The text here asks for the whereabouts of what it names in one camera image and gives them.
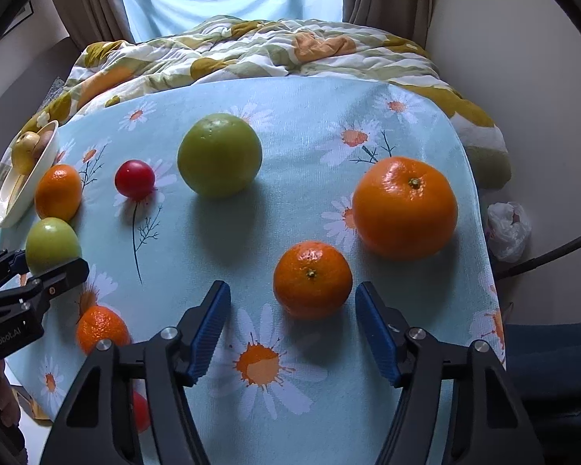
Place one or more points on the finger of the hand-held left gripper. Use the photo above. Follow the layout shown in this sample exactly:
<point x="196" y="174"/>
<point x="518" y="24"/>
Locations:
<point x="63" y="273"/>
<point x="2" y="264"/>

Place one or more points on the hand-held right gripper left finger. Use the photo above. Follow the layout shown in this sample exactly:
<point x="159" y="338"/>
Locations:
<point x="208" y="334"/>

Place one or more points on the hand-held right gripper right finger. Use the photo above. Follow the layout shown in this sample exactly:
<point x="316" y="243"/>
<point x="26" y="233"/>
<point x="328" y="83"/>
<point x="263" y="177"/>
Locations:
<point x="377" y="334"/>

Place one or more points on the small green apple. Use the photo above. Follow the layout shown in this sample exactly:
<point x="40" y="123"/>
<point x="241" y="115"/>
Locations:
<point x="53" y="244"/>

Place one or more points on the white oval bowl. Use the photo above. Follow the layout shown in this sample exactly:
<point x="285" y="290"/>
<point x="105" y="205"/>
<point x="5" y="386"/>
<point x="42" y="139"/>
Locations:
<point x="14" y="203"/>

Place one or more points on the small mandarin orange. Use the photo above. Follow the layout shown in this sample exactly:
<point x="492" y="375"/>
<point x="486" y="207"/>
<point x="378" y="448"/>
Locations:
<point x="313" y="281"/>
<point x="99" y="327"/>

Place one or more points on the small oval orange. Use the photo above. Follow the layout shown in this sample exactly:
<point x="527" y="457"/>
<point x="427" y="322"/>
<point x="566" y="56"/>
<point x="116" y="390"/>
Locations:
<point x="58" y="193"/>

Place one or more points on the red cherry tomato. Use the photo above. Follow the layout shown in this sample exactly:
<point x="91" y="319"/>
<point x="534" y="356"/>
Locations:
<point x="134" y="179"/>
<point x="141" y="411"/>

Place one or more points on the large orange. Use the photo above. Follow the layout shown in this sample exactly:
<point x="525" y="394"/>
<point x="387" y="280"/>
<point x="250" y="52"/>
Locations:
<point x="405" y="208"/>

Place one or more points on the large green apple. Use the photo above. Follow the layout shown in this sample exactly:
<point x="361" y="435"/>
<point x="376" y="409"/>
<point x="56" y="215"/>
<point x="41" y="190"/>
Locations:
<point x="219" y="155"/>

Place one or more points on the person's left hand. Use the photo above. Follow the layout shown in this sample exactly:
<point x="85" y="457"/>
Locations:
<point x="2" y="397"/>

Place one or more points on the yellow pear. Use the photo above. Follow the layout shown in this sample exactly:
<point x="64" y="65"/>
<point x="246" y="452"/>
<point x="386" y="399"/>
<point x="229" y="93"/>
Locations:
<point x="25" y="152"/>

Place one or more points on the light blue daisy cloth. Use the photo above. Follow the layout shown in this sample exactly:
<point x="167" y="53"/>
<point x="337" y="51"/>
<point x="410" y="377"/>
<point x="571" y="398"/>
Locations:
<point x="271" y="213"/>

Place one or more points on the brown kiwi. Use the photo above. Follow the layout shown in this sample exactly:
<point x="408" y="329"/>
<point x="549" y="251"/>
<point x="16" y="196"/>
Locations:
<point x="48" y="134"/>

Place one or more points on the white plastic bag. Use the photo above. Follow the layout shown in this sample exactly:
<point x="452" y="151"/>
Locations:
<point x="508" y="230"/>

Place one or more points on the dark blue cloth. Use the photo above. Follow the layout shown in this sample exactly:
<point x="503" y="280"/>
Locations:
<point x="552" y="363"/>

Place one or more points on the green and yellow quilt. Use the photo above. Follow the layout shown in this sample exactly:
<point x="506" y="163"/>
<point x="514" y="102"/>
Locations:
<point x="251" y="53"/>

